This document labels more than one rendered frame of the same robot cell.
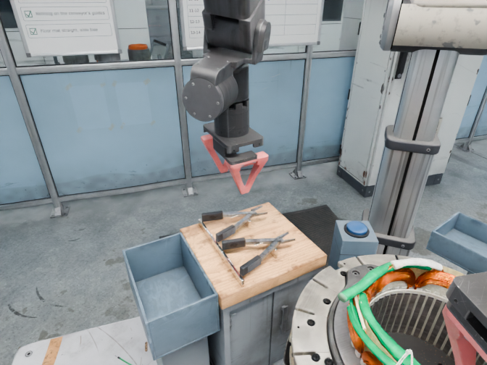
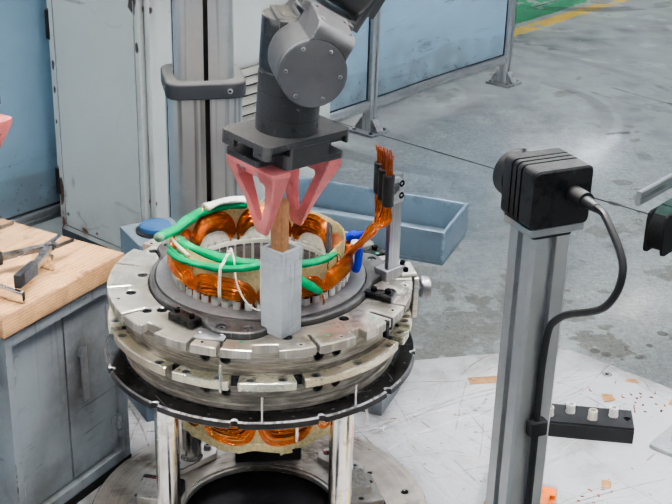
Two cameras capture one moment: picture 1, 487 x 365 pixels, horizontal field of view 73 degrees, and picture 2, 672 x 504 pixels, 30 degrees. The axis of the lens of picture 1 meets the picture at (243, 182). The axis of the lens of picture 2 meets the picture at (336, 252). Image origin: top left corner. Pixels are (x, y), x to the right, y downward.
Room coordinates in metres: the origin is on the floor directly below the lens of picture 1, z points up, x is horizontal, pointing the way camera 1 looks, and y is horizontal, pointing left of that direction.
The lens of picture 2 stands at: (-0.81, 0.36, 1.66)
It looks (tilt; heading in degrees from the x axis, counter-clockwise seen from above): 24 degrees down; 327
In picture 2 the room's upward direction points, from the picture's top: 2 degrees clockwise
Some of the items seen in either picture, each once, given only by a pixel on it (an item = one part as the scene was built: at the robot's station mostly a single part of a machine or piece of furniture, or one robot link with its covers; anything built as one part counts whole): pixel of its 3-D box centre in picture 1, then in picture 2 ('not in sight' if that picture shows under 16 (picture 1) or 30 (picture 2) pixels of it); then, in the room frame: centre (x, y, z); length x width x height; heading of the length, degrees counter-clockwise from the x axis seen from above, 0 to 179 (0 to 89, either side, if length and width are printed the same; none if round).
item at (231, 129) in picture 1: (231, 119); not in sight; (0.51, 0.02, 1.28); 0.10 x 0.07 x 0.07; 28
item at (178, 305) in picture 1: (175, 327); not in sight; (0.39, 0.12, 0.92); 0.17 x 0.11 x 0.28; 28
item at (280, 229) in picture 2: not in sight; (279, 229); (0.13, -0.18, 1.20); 0.02 x 0.02 x 0.06
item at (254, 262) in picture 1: (250, 265); (25, 274); (0.38, -0.01, 1.09); 0.04 x 0.01 x 0.02; 133
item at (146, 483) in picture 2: not in sight; (152, 493); (0.29, -0.11, 0.83); 0.05 x 0.04 x 0.02; 137
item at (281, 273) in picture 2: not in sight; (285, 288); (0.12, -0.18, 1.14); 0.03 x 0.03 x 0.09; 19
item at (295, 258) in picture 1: (249, 246); (2, 273); (0.46, -0.01, 1.05); 0.20 x 0.19 x 0.02; 118
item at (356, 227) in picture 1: (356, 227); (155, 226); (0.54, -0.23, 1.04); 0.04 x 0.04 x 0.01
